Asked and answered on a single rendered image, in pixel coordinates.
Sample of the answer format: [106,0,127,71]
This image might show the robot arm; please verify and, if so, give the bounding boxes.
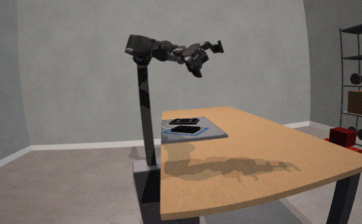
[125,35,186,68]

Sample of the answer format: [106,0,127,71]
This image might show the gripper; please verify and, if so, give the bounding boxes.
[182,40,224,78]

